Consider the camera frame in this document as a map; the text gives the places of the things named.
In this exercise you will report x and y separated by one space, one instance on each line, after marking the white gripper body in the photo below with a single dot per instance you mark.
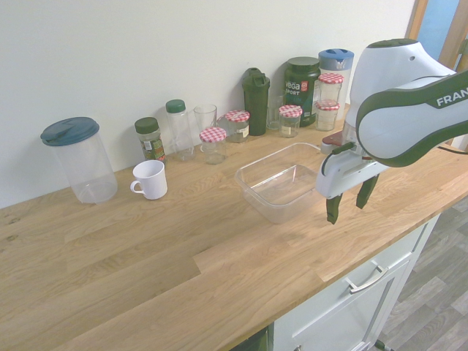
340 179

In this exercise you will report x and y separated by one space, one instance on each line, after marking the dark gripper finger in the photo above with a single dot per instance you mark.
365 194
333 210

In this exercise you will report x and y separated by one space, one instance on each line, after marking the cereal jar dark green lid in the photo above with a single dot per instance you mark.
151 144

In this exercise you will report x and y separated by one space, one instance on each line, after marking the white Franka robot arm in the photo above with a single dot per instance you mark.
402 120

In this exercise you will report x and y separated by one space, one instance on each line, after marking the clear rectangular plastic container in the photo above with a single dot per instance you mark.
256 190

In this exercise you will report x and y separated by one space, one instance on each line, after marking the glass jar red checked lid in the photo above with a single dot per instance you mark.
237 129
213 151
330 91
290 126
326 118

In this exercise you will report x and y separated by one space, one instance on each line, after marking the clear glass tumbler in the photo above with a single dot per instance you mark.
274 117

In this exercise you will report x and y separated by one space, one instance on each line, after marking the dark Vega protein tub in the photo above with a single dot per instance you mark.
300 78

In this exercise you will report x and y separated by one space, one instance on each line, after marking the white kitchen cabinet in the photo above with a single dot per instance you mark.
347 318

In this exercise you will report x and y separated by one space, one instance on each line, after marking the dark green shaker bottle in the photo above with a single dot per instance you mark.
256 106

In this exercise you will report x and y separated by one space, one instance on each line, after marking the clear pitcher blue lid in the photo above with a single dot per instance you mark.
334 58

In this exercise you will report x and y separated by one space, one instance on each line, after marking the clear bottle green cap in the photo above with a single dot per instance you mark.
179 135

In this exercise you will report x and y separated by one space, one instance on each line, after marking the white plastic mug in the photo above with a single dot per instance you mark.
153 181

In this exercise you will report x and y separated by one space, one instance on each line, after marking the large clear canister blue lid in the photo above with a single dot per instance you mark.
87 168

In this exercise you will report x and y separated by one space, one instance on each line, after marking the wooden door frame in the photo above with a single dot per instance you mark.
417 18

